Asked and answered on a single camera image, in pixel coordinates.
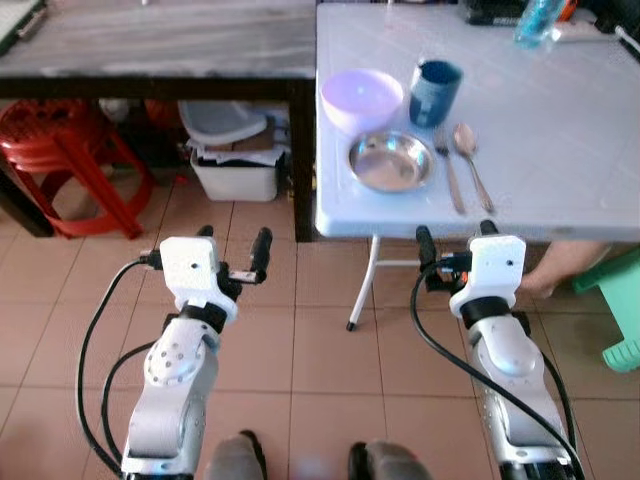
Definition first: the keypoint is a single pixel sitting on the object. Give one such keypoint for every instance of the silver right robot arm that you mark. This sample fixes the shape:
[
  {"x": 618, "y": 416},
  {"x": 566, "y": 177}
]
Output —
[{"x": 510, "y": 370}]

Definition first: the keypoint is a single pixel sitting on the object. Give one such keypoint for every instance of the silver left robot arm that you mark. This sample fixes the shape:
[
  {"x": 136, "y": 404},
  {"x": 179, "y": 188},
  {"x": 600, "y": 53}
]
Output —
[{"x": 175, "y": 385}]

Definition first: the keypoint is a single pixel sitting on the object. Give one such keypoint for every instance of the white storage bin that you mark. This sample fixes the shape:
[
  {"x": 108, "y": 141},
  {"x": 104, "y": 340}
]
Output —
[{"x": 235, "y": 182}]

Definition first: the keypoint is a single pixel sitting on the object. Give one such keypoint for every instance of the metal fork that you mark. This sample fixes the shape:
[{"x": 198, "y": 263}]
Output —
[{"x": 451, "y": 178}]

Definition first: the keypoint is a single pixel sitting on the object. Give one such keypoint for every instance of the white metal table leg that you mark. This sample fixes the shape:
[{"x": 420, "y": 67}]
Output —
[{"x": 362, "y": 292}]

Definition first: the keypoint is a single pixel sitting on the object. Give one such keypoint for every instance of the person's bare foot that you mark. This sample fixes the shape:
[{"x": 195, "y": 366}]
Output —
[{"x": 560, "y": 265}]

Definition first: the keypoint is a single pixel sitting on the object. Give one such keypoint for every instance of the metal spoon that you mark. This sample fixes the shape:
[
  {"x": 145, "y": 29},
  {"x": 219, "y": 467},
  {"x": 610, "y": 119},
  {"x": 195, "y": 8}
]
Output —
[{"x": 465, "y": 140}]

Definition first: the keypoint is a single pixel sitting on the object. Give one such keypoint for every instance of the round metal plate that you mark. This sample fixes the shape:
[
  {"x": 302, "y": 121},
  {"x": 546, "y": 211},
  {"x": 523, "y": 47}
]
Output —
[{"x": 390, "y": 162}]

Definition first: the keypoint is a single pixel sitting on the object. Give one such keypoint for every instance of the white folding table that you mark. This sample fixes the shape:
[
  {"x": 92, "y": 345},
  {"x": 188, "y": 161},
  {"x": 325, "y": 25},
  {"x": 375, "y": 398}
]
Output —
[{"x": 560, "y": 150}]

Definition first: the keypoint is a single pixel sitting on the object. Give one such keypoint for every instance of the white grey plastic lid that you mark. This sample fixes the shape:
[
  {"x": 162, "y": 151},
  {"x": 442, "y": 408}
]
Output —
[{"x": 220, "y": 120}]

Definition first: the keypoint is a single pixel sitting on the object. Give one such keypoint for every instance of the dark blue cup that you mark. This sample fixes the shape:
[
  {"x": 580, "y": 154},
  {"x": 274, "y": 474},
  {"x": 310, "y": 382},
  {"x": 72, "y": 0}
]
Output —
[{"x": 435, "y": 95}]

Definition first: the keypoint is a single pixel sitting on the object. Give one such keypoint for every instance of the green plastic stool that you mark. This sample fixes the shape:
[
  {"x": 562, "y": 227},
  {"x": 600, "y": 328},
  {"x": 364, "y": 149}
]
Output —
[{"x": 620, "y": 300}]

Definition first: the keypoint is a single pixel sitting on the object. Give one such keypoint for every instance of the purple plastic bowl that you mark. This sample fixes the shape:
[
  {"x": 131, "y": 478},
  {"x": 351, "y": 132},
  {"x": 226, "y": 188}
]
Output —
[{"x": 360, "y": 100}]

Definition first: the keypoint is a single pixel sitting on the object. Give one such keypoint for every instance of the red plastic stool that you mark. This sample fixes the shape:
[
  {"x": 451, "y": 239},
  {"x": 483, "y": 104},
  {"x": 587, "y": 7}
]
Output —
[{"x": 60, "y": 150}]

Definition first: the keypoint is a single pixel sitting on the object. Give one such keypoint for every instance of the grey left robot leg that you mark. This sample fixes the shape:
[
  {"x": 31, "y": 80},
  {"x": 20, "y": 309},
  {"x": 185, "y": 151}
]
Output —
[{"x": 235, "y": 460}]

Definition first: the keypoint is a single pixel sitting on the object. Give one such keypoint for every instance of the grey robot leg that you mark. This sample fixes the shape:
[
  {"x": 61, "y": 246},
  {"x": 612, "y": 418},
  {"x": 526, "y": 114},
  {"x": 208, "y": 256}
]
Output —
[
  {"x": 235, "y": 460},
  {"x": 388, "y": 464}
]

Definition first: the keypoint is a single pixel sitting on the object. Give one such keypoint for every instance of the dark marble-top table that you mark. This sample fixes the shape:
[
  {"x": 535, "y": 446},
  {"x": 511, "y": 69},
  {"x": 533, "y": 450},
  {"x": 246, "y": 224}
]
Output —
[{"x": 150, "y": 40}]

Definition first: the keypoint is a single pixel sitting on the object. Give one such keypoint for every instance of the grey right robot leg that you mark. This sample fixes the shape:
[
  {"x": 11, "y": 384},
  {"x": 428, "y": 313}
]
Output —
[{"x": 388, "y": 464}]

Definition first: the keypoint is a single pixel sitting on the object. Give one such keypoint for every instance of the blue plastic water bottle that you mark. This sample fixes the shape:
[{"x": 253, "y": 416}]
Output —
[{"x": 537, "y": 22}]

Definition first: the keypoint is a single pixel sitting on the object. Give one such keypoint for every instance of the black device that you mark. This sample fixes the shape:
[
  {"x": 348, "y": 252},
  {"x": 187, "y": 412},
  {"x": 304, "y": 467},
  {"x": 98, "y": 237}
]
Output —
[{"x": 488, "y": 10}]

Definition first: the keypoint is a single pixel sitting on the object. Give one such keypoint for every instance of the white power strip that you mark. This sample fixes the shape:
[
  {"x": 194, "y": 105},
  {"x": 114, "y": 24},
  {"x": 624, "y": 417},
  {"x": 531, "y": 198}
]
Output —
[{"x": 590, "y": 33}]

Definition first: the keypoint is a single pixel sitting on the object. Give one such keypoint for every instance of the black bag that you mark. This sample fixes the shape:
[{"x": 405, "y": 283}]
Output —
[{"x": 612, "y": 10}]

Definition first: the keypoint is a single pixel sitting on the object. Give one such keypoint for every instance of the dark tray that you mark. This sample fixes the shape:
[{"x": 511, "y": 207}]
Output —
[{"x": 20, "y": 25}]

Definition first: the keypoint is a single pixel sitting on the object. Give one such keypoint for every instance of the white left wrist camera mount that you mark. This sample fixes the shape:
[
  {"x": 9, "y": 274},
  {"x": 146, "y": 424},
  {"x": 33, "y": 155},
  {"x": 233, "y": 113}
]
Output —
[{"x": 190, "y": 265}]

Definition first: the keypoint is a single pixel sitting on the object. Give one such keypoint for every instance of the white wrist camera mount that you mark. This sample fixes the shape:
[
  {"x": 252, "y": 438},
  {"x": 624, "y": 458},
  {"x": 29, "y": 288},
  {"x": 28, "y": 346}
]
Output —
[
  {"x": 190, "y": 265},
  {"x": 495, "y": 265}
]

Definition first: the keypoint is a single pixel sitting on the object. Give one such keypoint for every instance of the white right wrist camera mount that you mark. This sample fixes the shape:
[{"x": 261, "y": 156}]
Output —
[{"x": 495, "y": 265}]

